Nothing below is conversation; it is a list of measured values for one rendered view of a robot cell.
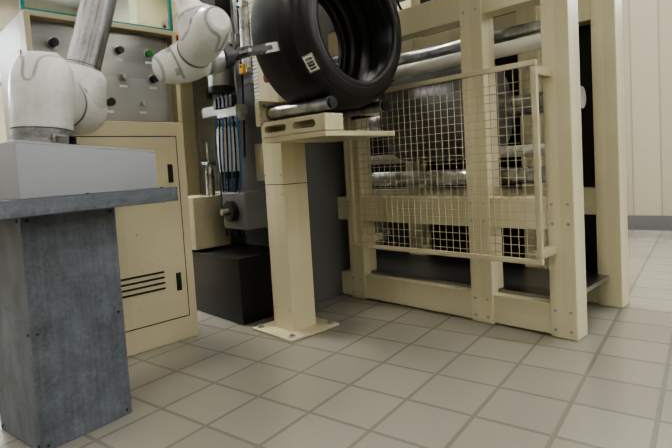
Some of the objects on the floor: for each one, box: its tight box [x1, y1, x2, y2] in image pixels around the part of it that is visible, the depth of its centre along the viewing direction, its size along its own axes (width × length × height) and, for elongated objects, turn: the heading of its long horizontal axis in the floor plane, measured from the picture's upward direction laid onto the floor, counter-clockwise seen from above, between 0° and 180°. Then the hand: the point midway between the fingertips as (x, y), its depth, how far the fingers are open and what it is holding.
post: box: [249, 0, 316, 332], centre depth 211 cm, size 13×13×250 cm
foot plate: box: [252, 317, 339, 343], centre depth 219 cm, size 27×27×2 cm
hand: (269, 47), depth 169 cm, fingers closed
